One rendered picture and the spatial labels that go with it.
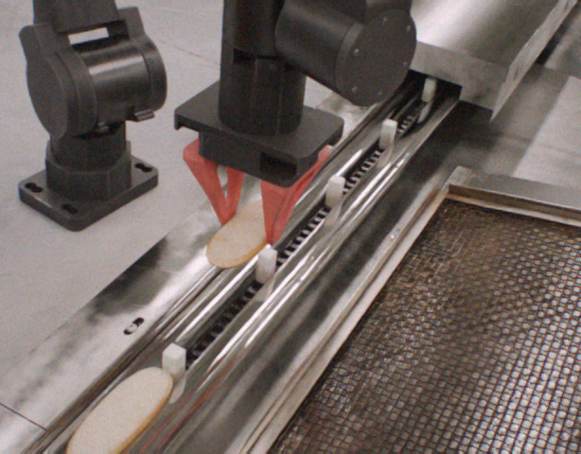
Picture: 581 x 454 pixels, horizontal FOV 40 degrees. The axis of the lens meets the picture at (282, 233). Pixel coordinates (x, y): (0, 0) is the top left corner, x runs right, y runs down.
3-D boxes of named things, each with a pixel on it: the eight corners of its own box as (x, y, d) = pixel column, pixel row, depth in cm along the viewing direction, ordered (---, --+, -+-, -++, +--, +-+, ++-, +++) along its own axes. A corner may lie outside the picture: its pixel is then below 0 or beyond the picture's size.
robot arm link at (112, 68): (104, 113, 80) (55, 127, 77) (101, 17, 74) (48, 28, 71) (154, 156, 75) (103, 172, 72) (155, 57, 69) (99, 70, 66)
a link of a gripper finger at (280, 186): (278, 276, 56) (290, 163, 51) (193, 241, 59) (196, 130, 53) (321, 229, 61) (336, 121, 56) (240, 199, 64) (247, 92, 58)
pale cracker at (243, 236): (260, 194, 64) (262, 183, 64) (302, 210, 63) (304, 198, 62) (192, 258, 57) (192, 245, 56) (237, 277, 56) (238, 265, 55)
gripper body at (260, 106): (302, 183, 51) (314, 78, 47) (169, 135, 55) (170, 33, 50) (343, 142, 56) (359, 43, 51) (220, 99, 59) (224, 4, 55)
